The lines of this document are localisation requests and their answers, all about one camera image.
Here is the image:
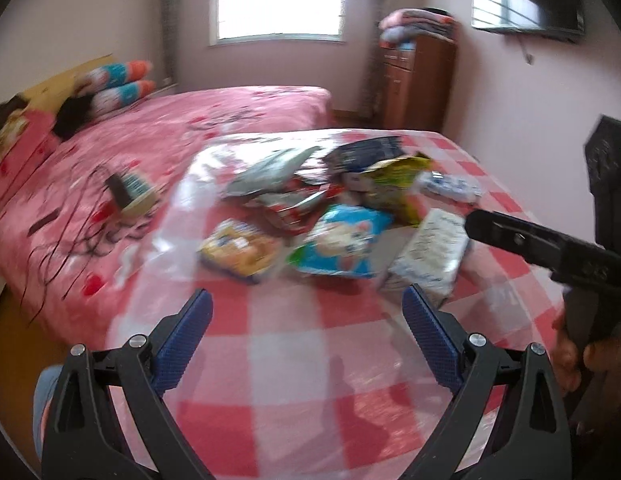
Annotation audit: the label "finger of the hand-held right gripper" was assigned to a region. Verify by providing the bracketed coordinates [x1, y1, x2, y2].
[465, 209, 572, 273]

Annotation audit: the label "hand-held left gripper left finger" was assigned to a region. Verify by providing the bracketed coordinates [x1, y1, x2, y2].
[40, 288, 216, 480]

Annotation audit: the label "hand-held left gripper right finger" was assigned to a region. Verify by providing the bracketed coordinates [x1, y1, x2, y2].
[401, 283, 574, 480]

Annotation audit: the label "small white blue wrapper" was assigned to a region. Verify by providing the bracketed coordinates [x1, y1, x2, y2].
[418, 170, 484, 206]

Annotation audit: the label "white tissue packet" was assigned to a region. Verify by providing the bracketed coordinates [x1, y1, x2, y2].
[383, 207, 471, 309]

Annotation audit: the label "yellow bread packet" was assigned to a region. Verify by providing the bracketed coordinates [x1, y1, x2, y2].
[199, 217, 284, 286]

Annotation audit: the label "yellow green snack packet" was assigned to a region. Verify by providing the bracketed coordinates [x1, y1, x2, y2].
[363, 152, 434, 226]

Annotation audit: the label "blue bear snack packet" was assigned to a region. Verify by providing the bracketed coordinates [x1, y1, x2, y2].
[285, 204, 394, 281]

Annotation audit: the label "red silver snack packet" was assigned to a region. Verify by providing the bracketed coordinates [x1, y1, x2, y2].
[248, 191, 324, 233]

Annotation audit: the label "dark blue snack packet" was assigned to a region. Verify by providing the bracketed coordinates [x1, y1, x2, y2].
[323, 135, 404, 173]

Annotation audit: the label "silver grey snack packet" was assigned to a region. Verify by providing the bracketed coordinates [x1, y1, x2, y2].
[223, 145, 321, 198]

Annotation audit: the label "person's right hand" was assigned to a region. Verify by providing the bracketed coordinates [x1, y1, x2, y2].
[551, 310, 621, 397]

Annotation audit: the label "white power strip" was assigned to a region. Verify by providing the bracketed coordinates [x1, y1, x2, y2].
[110, 170, 160, 218]

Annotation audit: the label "blue plastic stool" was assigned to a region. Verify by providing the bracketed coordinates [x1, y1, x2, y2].
[33, 365, 64, 466]

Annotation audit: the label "black power adapter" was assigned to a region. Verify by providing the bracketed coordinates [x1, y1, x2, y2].
[105, 175, 134, 209]

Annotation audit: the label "brown wooden cabinet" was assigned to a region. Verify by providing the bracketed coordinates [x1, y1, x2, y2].
[378, 35, 459, 133]

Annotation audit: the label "bed with pink floral sheet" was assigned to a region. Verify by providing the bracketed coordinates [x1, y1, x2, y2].
[0, 85, 334, 333]

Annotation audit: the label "folded blankets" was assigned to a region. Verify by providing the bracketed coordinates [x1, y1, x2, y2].
[379, 7, 456, 49]

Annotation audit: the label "grey curtain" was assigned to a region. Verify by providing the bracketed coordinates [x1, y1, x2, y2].
[359, 0, 397, 117]
[160, 0, 181, 87]

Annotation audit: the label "black cloth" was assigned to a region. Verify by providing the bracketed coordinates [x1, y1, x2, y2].
[53, 94, 98, 140]

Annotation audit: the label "striped colourful pillow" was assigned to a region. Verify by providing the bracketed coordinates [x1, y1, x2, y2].
[90, 80, 157, 122]
[85, 60, 154, 92]

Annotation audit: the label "pink cartoon print pillow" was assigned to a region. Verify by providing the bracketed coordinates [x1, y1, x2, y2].
[0, 100, 61, 197]

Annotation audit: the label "dark cloth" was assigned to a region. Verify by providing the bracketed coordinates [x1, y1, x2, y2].
[0, 96, 27, 128]

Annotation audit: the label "yellow wooden headboard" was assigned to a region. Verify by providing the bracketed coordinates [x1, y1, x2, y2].
[20, 52, 116, 111]

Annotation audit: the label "black cables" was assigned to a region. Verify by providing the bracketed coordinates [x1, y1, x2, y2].
[20, 165, 156, 322]

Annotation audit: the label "television cable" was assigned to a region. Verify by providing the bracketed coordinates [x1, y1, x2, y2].
[515, 35, 535, 66]

